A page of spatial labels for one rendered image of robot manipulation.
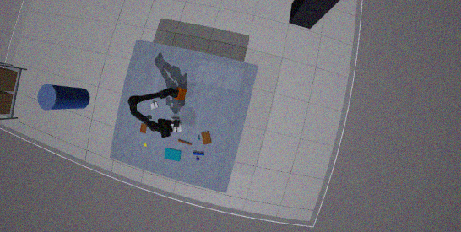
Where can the brown flat plate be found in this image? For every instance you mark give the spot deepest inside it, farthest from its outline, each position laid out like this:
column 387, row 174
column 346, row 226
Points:
column 206, row 138

